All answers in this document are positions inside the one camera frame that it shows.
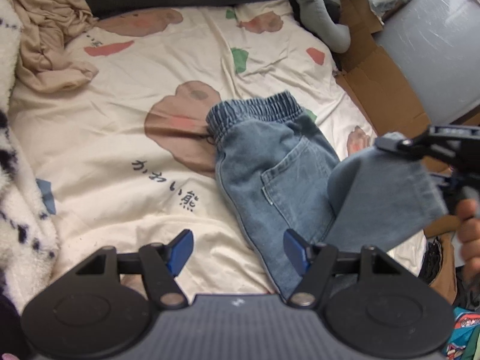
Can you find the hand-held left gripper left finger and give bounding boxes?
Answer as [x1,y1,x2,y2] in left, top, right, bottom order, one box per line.
[77,229,194,310]

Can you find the cream bear print bed sheet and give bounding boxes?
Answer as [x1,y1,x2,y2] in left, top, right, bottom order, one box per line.
[7,0,428,304]

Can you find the grey neck pillow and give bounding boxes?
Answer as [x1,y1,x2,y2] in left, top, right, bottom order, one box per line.
[295,0,351,54]

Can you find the dark patterned clothes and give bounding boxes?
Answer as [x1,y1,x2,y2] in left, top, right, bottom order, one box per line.
[420,236,443,282]

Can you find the flattened brown cardboard box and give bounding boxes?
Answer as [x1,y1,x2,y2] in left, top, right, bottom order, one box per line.
[333,0,456,175]

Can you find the blue denim jeans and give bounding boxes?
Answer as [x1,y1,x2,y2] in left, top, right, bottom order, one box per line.
[206,90,449,301]

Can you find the beige crumpled garment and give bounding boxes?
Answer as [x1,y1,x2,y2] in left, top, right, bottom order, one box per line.
[7,0,99,92]

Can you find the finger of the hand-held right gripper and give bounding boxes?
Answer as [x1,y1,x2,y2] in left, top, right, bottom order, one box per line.
[376,125,480,166]
[431,174,466,197]

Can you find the grey film-wrapped appliance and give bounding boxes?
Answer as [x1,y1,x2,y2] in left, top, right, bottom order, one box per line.
[375,0,480,126]

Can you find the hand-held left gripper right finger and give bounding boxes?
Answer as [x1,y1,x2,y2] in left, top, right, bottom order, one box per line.
[284,229,402,306]

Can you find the person's right hand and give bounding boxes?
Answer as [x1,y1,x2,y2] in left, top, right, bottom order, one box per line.
[459,199,480,274]

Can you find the teal orange printed bag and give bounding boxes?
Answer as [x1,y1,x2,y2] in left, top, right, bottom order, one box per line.
[442,305,480,360]

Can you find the white black-patterned fleece blanket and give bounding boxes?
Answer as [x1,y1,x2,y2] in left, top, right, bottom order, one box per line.
[0,0,61,308]

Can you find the brown garment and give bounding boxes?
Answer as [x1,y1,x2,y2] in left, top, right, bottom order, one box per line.
[422,215,460,306]

